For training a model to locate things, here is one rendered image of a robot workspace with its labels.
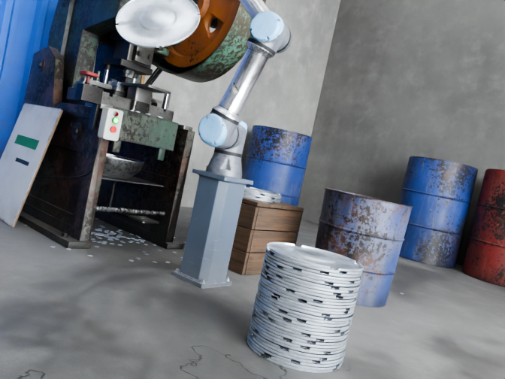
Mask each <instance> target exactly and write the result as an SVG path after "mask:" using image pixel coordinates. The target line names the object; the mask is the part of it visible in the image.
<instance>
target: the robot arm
mask: <svg viewBox="0 0 505 379"><path fill-rule="evenodd" d="M239 1H240V3H241V4H242V5H243V7H244V8H245V9H246V11H247V13H248V14H249V15H250V16H251V18H252V21H251V23H250V26H249V29H250V36H249V38H248V40H247V46H248V49H247V51H246V53H245V55H244V57H243V59H242V61H241V63H240V64H239V66H238V68H237V70H236V72H235V74H234V77H233V78H232V80H231V83H230V84H229V86H228V88H227V90H226V91H225V94H224V96H223V97H222V100H221V102H220V103H219V105H217V106H215V107H213V109H212V111H211V112H210V114H208V115H207V116H204V117H203V118H202V119H201V121H200V123H199V125H198V133H199V136H200V138H201V140H202V141H203V142H204V143H205V144H208V145H209V146H211V147H215V149H214V153H213V156H212V158H211V160H210V162H209V164H208V165H207V167H206V171H207V172H210V173H213V174H219V175H223V176H227V177H234V178H239V179H241V178H242V168H241V157H242V153H243V146H244V143H245V139H246V134H247V124H245V122H243V121H241V120H239V114H240V112H241V110H242V108H243V106H244V104H245V102H246V100H247V99H248V97H249V94H250V93H251V91H252V89H253V87H254V85H255V84H256V81H257V80H258V78H259V75H260V74H261V72H262V70H263V68H264V66H265V64H266V62H267V60H268V59H270V58H272V57H274V56H275V54H276V53H282V52H284V51H286V50H287V49H288V48H289V46H290V44H291V42H292V33H291V31H290V29H289V27H288V26H287V25H286V24H285V23H284V22H283V20H282V18H281V17H280V16H278V15H277V14H275V13H274V12H272V11H270V10H269V9H268V7H267V6H266V5H265V3H264V2H263V1H262V0H239Z"/></svg>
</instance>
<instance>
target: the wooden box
mask: <svg viewBox="0 0 505 379"><path fill-rule="evenodd" d="M302 211H304V208H301V207H298V206H294V205H290V204H286V203H284V202H280V203H270V202H262V201H258V200H254V199H248V198H244V197H243V199H242V203H241V207H240V213H239V217H238V222H237V228H236V232H235V236H234V242H233V246H232V250H231V256H230V260H229V264H228V269H229V270H231V271H234V272H236V273H238V274H241V275H248V274H260V273H261V271H262V266H263V263H264V261H263V259H264V257H265V251H266V247H267V244H268V243H270V242H284V243H291V244H295V245H296V241H297V238H298V232H299V228H300V224H301V218H302V214H303V212H302Z"/></svg>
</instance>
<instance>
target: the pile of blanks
mask: <svg viewBox="0 0 505 379"><path fill-rule="evenodd" d="M263 261H264V263H263V266H262V271H261V273H260V276H261V277H260V280H259V285H258V291H257V293H256V298H255V301H254V307H253V309H252V315H251V321H250V325H249V332H248V336H247V344H248V345H249V347H250V348H251V349H252V350H253V351H254V352H255V353H257V354H258V355H259V356H261V357H265V359H266V360H269V361H271V362H273V363H276V364H278V365H281V366H283V367H287V368H290V369H294V370H298V371H305V372H312V373H327V372H332V371H333V370H334V371H336V370H338V369H339V368H340V367H341V366H342V363H343V358H344V356H345V349H346V341H347V340H348V337H349V329H350V326H351V324H352V318H353V317H354V308H355V303H356V301H357V295H358V290H359V288H360V286H361V284H360V281H361V277H362V272H363V270H362V271H357V272H347V271H335V270H330V269H326V268H319V267H315V266H311V265H306V264H303V263H300V262H296V261H293V260H290V259H287V258H284V257H282V256H279V255H277V254H275V253H273V252H271V251H269V249H267V247H266V251H265V257H264V259H263Z"/></svg>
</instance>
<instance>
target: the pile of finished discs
mask: <svg viewBox="0 0 505 379"><path fill-rule="evenodd" d="M243 197H244V198H248V199H254V200H258V201H262V202H270V203H280V199H281V195H280V194H278V193H273V192H270V191H267V190H263V189H256V188H253V187H250V188H249V187H246V186H245V189H244V193H243Z"/></svg>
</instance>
